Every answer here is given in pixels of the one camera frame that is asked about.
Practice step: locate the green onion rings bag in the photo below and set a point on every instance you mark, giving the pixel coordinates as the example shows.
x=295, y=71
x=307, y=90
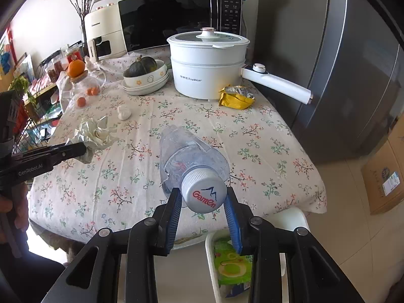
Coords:
x=231, y=268

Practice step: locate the lower cardboard box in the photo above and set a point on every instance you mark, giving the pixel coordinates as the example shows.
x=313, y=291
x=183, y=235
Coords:
x=383, y=173

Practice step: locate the white trash bin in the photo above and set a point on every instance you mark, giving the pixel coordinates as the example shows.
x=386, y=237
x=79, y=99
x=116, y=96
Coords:
x=288, y=219

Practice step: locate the grey refrigerator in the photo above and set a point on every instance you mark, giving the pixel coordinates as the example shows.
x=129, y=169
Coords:
x=344, y=52

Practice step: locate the cream air fryer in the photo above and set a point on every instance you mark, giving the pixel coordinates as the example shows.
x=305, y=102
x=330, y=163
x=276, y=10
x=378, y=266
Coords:
x=104, y=33

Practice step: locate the person's left hand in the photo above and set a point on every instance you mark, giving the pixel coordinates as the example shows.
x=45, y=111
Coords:
x=21, y=208

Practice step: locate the green kabocha squash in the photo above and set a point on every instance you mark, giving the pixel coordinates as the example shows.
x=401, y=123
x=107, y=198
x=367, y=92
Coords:
x=142, y=66

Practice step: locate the white floral bowl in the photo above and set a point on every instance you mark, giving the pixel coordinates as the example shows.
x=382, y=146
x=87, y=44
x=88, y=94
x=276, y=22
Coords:
x=149, y=78

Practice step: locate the floral tablecloth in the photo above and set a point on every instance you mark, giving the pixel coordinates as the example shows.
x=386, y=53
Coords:
x=158, y=137

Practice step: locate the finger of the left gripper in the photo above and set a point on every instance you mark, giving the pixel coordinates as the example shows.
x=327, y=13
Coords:
x=54, y=154

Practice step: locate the wire rack with packages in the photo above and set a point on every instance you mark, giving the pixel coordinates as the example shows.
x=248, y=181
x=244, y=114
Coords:
x=40, y=110

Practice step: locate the glass jar with cork lid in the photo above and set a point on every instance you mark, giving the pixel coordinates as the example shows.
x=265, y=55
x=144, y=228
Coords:
x=70, y=89

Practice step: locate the large orange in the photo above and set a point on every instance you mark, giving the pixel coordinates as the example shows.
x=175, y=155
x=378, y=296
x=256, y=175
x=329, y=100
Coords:
x=75, y=68

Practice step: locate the yellow crumpled snack wrapper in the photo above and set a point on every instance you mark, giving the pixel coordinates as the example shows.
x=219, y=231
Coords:
x=236, y=97

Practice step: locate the white tissue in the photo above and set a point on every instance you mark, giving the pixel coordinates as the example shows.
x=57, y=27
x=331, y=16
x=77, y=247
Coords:
x=95, y=135

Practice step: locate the red labelled spice jar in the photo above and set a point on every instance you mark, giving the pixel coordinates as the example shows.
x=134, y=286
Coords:
x=74, y=53

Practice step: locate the black microwave oven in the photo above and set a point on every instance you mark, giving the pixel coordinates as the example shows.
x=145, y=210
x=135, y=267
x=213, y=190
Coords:
x=148, y=23

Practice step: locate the clear plastic water bottle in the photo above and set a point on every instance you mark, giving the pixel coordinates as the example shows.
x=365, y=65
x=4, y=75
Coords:
x=196, y=169

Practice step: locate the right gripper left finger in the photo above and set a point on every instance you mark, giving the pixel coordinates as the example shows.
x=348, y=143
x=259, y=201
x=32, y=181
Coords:
x=93, y=275

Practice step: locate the white electric cooking pot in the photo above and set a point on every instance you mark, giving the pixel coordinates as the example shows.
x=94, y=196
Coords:
x=207, y=61

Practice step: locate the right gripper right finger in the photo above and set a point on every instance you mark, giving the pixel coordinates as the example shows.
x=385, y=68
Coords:
x=312, y=274

